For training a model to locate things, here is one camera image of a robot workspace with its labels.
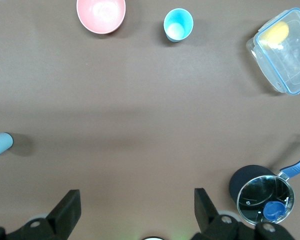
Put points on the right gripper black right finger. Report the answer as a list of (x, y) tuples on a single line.
[(208, 215)]

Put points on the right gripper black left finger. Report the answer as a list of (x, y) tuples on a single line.
[(63, 215)]

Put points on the blue plastic cup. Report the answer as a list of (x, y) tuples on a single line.
[(170, 21), (5, 142)]

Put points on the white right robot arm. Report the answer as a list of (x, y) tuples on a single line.
[(152, 238)]

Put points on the glass lid with blue knob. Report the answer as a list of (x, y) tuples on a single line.
[(255, 197)]

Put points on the clear plastic food container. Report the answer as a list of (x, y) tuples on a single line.
[(290, 62)]

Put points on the yellow fruit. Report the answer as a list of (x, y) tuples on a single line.
[(277, 33)]

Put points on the pink bowl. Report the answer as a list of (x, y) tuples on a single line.
[(101, 15)]

